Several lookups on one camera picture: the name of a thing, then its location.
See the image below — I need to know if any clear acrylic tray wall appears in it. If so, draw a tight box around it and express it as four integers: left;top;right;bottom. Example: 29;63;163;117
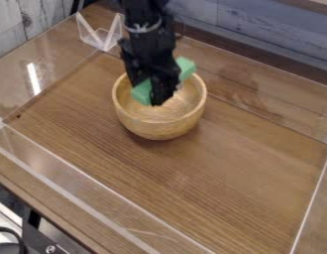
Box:
0;19;327;254

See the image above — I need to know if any clear acrylic corner bracket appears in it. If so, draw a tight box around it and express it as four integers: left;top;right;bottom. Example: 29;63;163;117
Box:
75;13;122;52

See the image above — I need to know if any black table leg bracket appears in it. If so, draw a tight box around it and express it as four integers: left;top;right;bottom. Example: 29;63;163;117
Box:
22;209;70;254

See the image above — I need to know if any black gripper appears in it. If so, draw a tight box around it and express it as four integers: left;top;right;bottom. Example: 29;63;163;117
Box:
118;19;180;106

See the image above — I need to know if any black cable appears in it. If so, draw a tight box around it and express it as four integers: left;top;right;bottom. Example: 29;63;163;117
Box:
0;226;31;254

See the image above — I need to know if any brown wooden bowl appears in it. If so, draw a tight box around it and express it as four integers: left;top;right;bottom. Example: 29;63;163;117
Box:
111;73;208;140

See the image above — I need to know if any green rectangular block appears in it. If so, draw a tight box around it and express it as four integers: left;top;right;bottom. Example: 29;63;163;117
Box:
130;57;197;105

